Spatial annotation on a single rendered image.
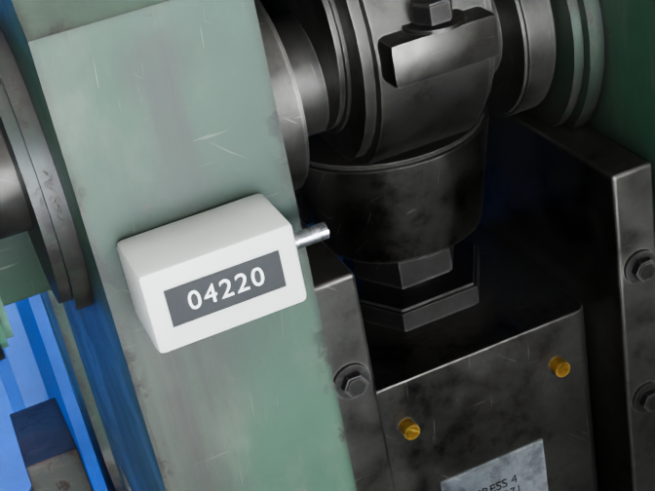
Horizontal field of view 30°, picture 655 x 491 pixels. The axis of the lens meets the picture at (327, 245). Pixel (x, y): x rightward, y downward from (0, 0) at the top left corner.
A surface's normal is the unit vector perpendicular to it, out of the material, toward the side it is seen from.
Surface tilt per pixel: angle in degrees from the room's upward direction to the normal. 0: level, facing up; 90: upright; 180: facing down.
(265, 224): 0
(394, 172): 100
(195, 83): 90
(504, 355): 90
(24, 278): 90
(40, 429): 14
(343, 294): 90
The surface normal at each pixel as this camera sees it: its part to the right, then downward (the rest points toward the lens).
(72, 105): 0.39, 0.39
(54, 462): 0.05, -0.54
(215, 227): -0.17, -0.86
